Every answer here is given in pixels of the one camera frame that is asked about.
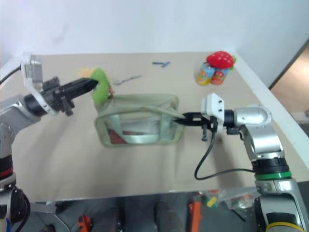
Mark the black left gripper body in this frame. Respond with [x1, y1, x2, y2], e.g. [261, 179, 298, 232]
[40, 76, 75, 117]

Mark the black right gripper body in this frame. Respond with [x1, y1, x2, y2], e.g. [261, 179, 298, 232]
[198, 113, 219, 142]

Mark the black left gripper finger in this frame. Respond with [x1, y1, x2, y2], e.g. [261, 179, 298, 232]
[59, 77, 98, 92]
[60, 83, 100, 99]

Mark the green plush keychain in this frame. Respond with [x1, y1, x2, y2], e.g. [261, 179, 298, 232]
[77, 68, 115, 105]

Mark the green transparent zip pouch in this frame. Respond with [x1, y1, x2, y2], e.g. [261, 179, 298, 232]
[94, 93, 185, 147]

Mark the red strawberry plush toy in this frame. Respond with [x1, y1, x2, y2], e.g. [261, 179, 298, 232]
[206, 50, 238, 71]

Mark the yellow printed drink can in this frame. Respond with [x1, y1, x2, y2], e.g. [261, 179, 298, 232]
[196, 62, 215, 86]

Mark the red printed drink can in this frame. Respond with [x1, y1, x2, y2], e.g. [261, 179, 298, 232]
[211, 68, 230, 86]

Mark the clear bag with colourful items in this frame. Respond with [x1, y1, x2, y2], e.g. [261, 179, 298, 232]
[197, 189, 225, 209]

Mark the clear bag with red items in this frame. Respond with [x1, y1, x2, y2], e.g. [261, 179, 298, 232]
[221, 189, 257, 221]

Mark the orange upright bar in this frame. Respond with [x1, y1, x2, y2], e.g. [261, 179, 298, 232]
[189, 194, 203, 232]

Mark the small orange tool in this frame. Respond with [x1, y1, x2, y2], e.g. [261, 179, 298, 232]
[77, 213, 93, 230]

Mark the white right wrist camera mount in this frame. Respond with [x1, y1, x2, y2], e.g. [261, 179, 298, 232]
[200, 92, 226, 132]

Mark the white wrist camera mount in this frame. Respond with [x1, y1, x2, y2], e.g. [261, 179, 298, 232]
[200, 92, 226, 132]
[20, 54, 59, 115]

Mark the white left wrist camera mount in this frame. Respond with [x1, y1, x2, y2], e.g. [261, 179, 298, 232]
[20, 54, 59, 115]

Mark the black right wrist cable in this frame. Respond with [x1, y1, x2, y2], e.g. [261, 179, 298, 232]
[194, 130, 255, 181]

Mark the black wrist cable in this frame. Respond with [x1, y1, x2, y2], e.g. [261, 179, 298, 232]
[0, 64, 23, 84]
[194, 130, 255, 181]

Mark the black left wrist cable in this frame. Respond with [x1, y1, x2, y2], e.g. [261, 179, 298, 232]
[0, 64, 23, 84]

